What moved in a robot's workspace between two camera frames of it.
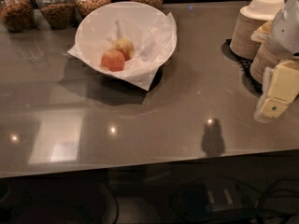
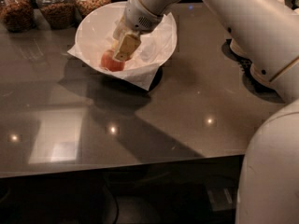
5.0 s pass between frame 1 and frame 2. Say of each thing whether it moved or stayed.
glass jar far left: stayed
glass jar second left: stayed
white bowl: stayed
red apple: stayed
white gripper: moved
